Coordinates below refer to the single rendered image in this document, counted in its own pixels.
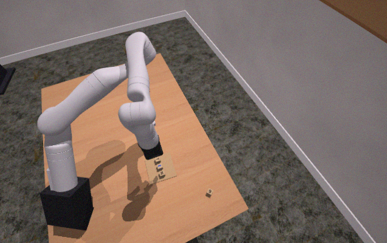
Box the tan square mat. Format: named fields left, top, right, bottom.
left=145, top=152, right=177, bottom=185

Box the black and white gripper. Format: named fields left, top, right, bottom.
left=137, top=132, right=163, bottom=160

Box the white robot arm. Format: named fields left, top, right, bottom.
left=37, top=32, right=156, bottom=192

